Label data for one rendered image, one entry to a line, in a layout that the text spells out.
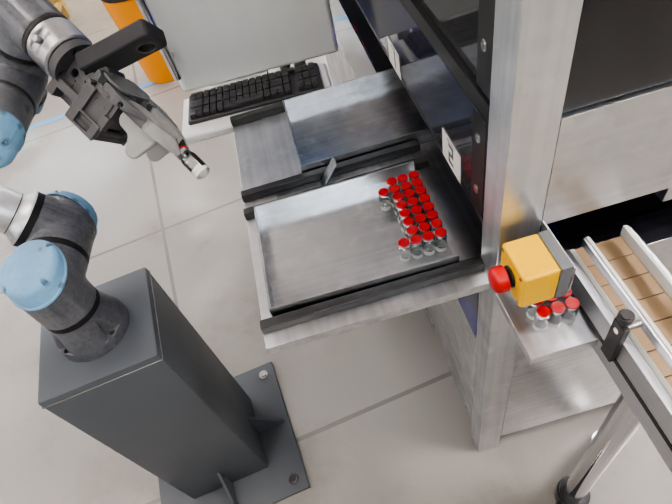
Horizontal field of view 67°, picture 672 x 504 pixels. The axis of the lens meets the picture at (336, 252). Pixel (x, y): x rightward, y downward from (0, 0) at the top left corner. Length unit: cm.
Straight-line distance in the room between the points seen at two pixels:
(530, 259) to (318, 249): 41
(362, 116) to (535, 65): 70
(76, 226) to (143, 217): 154
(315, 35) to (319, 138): 49
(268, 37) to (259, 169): 54
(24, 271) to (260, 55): 94
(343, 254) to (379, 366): 90
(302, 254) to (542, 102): 53
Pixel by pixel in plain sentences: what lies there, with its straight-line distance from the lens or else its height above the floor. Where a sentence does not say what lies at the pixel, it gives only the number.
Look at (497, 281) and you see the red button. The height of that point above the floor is 101.
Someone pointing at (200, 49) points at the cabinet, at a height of 92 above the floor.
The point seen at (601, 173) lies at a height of 109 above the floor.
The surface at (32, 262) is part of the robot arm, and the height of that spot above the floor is 102.
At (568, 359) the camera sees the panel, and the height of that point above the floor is 50.
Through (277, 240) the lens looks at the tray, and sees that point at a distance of 102.
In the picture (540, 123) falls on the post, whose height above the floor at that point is 121.
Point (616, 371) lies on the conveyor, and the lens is 87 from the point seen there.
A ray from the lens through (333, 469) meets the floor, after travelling 172.
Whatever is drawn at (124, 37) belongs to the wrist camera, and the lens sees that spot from 76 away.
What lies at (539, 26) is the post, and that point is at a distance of 59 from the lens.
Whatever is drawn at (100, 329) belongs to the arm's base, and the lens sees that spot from 113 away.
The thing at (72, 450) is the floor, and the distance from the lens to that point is 213.
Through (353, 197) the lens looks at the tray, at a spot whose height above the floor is 88.
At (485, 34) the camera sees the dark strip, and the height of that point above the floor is 129.
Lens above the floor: 163
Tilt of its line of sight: 50 degrees down
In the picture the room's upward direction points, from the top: 17 degrees counter-clockwise
